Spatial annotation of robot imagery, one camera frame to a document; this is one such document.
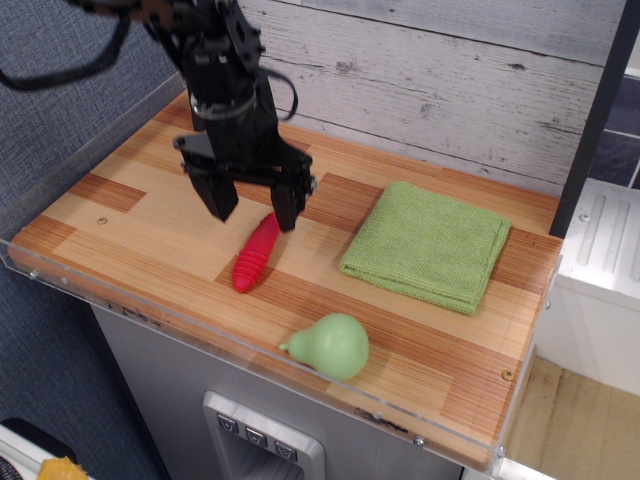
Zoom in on black braided cable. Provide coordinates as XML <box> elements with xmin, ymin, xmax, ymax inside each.
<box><xmin>0</xmin><ymin>14</ymin><xmax>134</xmax><ymax>92</ymax></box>

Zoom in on red handled metal fork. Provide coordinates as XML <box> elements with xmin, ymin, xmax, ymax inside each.
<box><xmin>232</xmin><ymin>212</ymin><xmax>280</xmax><ymax>293</ymax></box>

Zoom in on grey metal cabinet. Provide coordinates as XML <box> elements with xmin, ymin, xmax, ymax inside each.
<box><xmin>94</xmin><ymin>307</ymin><xmax>463</xmax><ymax>479</ymax></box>

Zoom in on clear acrylic table guard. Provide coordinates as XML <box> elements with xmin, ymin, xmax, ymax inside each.
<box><xmin>9</xmin><ymin>87</ymin><xmax>560</xmax><ymax>469</ymax></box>

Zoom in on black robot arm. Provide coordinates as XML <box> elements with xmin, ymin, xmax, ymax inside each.
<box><xmin>76</xmin><ymin>1</ymin><xmax>316</xmax><ymax>232</ymax></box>

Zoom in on green toy pear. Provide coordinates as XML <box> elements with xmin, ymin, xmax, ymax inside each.
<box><xmin>279</xmin><ymin>313</ymin><xmax>369</xmax><ymax>381</ymax></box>

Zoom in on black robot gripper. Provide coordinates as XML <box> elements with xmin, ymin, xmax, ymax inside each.
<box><xmin>174</xmin><ymin>82</ymin><xmax>316</xmax><ymax>232</ymax></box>

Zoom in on white ribbed appliance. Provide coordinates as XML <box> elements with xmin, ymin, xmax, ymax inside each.
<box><xmin>534</xmin><ymin>179</ymin><xmax>639</xmax><ymax>394</ymax></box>

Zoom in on green folded towel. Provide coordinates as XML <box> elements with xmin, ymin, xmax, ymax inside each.
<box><xmin>339</xmin><ymin>182</ymin><xmax>511</xmax><ymax>315</ymax></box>

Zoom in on dark right support post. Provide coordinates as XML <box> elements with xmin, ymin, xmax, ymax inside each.
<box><xmin>549</xmin><ymin>0</ymin><xmax>639</xmax><ymax>239</ymax></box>

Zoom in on yellow black object corner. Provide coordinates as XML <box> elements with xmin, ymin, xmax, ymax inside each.
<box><xmin>1</xmin><ymin>418</ymin><xmax>91</xmax><ymax>480</ymax></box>

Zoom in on silver dispenser button panel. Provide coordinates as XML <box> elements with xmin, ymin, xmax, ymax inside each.
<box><xmin>202</xmin><ymin>391</ymin><xmax>326</xmax><ymax>479</ymax></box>

